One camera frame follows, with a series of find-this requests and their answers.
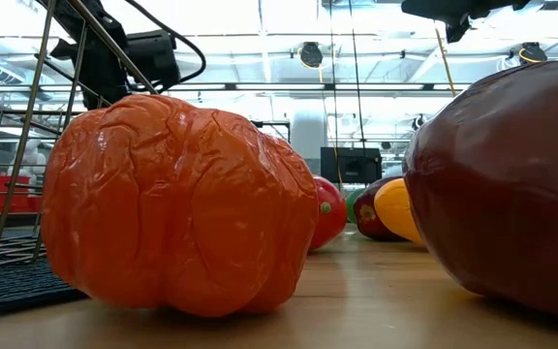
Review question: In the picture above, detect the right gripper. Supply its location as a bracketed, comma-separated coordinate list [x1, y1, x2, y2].
[401, 0, 543, 44]

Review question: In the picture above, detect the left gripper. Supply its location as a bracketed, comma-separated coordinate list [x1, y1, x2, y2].
[48, 0, 131, 111]

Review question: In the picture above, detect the crinkled orange bell pepper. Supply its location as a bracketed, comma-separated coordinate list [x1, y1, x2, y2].
[40, 93, 320, 319]

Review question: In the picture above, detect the glossy dark red apple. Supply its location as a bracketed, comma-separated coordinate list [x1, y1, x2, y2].
[402, 56, 558, 322]

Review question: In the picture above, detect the yellow mango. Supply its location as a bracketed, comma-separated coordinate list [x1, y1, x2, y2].
[373, 177, 426, 247]

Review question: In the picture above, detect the round green lime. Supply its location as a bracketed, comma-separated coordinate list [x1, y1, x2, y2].
[345, 187, 368, 226]

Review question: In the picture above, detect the maroon apple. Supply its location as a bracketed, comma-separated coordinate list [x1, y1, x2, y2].
[353, 175, 409, 242]

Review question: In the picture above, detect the bright red apple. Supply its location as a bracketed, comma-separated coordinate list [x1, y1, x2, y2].
[307, 174, 349, 252]

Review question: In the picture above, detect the red storage bin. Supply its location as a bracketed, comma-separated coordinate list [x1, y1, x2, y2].
[0, 174, 43, 214]

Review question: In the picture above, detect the black monitor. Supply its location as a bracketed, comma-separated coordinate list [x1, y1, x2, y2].
[320, 146, 384, 186]

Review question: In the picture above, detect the round dark blue mat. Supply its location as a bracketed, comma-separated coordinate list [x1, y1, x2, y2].
[0, 227, 90, 320]

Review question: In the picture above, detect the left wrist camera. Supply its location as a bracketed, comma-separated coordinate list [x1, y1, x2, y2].
[126, 29, 182, 91]

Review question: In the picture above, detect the yellow cable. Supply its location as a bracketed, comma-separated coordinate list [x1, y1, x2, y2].
[432, 23, 457, 98]

